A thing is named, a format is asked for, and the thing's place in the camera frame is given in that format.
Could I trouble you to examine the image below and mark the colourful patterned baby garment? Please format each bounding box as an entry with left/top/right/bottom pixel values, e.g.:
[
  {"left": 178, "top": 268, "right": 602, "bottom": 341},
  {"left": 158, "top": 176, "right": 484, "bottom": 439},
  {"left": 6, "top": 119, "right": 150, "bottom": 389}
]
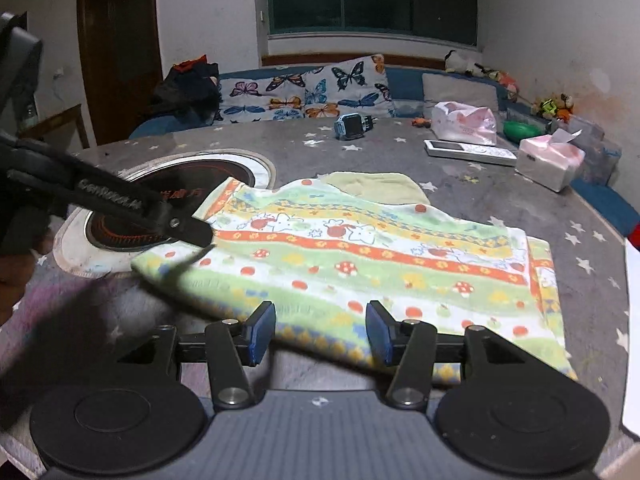
[{"left": 131, "top": 172, "right": 572, "bottom": 374}]

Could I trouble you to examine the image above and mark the black clothes pile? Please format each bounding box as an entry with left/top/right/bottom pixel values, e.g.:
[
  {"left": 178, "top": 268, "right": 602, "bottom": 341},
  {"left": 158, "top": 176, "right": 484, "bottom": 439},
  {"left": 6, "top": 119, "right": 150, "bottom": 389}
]
[{"left": 152, "top": 54, "right": 221, "bottom": 120}]

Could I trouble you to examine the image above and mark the wooden side table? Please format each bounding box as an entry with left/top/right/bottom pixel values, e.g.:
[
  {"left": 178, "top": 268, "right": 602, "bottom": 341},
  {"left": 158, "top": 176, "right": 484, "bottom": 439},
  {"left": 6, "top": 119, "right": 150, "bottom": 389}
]
[{"left": 17, "top": 104, "right": 90, "bottom": 148}]

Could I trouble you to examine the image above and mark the round induction cooker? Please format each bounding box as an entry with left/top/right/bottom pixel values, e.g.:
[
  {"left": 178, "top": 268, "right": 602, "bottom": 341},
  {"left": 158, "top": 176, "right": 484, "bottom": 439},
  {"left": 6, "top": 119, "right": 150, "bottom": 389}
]
[{"left": 53, "top": 148, "right": 276, "bottom": 278}]

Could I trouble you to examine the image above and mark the dark wooden door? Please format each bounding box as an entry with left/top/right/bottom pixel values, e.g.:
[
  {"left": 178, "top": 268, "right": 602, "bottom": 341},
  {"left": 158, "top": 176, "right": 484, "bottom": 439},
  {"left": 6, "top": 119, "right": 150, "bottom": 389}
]
[{"left": 77, "top": 0, "right": 163, "bottom": 145}]

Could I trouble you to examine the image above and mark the white remote control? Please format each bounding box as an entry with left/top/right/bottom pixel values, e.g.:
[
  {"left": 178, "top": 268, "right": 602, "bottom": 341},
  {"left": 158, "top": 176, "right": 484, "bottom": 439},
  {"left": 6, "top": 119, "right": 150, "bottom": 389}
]
[{"left": 424, "top": 140, "right": 516, "bottom": 167}]

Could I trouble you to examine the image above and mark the small orange toy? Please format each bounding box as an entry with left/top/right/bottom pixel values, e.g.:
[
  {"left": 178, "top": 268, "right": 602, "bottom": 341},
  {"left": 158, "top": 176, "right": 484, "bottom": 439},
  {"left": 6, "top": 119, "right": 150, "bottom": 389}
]
[{"left": 411, "top": 117, "right": 431, "bottom": 128}]

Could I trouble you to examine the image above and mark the white pink plastic bag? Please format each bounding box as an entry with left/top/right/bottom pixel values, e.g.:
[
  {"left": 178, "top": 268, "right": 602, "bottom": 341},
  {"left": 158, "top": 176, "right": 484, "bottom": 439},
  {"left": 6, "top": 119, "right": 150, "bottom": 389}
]
[{"left": 431, "top": 101, "right": 498, "bottom": 145}]

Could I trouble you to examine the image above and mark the white paper sheet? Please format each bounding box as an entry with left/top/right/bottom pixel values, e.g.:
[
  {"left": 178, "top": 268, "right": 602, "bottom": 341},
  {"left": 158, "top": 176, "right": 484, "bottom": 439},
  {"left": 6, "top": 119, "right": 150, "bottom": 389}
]
[{"left": 622, "top": 240, "right": 640, "bottom": 437}]

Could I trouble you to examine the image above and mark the pink tissue pack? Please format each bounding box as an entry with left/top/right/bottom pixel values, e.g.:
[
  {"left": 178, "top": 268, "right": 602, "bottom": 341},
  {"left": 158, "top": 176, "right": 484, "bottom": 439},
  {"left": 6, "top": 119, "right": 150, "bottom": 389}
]
[{"left": 515, "top": 128, "right": 585, "bottom": 193}]

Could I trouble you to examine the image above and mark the blue sofa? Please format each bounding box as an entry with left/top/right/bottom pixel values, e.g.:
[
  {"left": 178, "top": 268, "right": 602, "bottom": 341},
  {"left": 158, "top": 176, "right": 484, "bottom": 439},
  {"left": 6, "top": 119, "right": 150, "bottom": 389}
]
[{"left": 130, "top": 66, "right": 639, "bottom": 237}]

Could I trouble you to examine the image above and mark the grey cushion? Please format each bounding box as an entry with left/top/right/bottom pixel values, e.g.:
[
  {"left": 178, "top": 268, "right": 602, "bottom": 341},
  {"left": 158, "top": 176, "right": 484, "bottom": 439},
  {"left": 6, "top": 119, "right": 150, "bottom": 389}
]
[{"left": 422, "top": 73, "right": 499, "bottom": 114}]

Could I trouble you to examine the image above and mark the butterfly pattern pillow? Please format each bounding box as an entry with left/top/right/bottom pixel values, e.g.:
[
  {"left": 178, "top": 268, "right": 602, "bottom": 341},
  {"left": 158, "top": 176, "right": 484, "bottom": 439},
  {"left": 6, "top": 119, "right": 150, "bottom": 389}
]
[{"left": 216, "top": 54, "right": 395, "bottom": 124}]

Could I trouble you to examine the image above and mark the black white plush toy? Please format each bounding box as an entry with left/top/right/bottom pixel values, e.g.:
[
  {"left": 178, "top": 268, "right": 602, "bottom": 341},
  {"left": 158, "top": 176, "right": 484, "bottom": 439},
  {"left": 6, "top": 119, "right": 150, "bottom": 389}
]
[{"left": 444, "top": 49, "right": 483, "bottom": 77}]

